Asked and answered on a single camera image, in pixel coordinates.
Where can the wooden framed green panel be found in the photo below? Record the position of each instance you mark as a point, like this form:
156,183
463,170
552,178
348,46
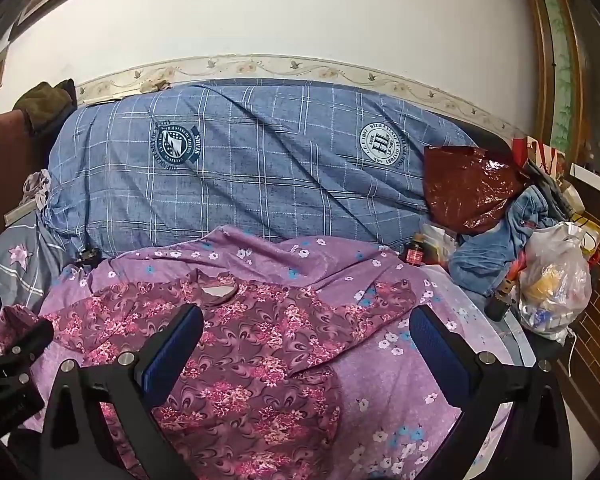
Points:
560,60

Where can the small black object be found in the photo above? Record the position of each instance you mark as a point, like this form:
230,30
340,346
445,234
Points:
88,256

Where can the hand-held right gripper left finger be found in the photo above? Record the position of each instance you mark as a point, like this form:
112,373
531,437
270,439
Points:
172,345

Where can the small dark bottle red label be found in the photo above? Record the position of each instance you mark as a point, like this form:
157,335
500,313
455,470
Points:
414,255

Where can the pale blue mattress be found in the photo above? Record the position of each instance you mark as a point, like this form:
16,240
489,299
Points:
500,340

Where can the purple floral bed sheet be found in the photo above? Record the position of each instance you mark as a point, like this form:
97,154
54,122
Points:
380,400

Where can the beige crumpled cloth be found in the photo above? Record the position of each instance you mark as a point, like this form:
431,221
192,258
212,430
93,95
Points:
155,85

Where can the olive green cloth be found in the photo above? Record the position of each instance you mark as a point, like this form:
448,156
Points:
45,100

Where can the white box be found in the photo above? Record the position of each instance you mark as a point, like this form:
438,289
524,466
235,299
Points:
590,177

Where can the red plastic bag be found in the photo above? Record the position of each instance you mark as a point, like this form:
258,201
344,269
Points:
465,190

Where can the maroon pink floral shirt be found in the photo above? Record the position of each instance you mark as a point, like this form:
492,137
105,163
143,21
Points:
260,360

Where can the clear plastic bag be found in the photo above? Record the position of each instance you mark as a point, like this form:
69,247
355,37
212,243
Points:
555,280

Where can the blue plaid duvet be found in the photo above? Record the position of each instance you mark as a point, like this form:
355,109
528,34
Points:
280,170

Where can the white green packet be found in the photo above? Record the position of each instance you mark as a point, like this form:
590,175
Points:
440,245

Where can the small lilac grey cloth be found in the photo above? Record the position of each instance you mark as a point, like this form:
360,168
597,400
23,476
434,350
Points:
37,187

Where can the brown bed headboard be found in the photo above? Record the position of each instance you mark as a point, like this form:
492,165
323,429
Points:
10,170

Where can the red gift bag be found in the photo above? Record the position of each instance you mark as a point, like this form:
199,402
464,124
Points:
530,155

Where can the blue denim garment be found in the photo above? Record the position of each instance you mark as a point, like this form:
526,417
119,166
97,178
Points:
485,260

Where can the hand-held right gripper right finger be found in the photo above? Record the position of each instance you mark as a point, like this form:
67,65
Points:
440,355

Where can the dark framed wall picture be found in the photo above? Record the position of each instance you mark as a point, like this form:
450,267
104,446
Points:
40,2

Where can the floral wall border strip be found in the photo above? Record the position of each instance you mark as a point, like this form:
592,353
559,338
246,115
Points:
280,65

